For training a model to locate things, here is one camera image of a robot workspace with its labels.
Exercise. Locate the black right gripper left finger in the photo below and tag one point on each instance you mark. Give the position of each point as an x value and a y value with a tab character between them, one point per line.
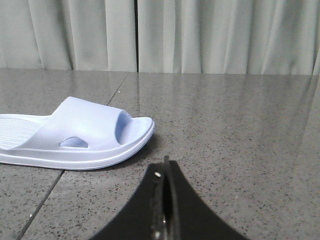
142	216

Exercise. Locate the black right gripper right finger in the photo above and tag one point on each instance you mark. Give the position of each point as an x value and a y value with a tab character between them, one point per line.
187	216

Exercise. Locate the light blue slipper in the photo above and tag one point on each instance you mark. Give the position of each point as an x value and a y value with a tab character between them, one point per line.
79	135

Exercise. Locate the pale grey-green curtain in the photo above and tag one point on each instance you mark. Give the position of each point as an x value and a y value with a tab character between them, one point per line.
268	37

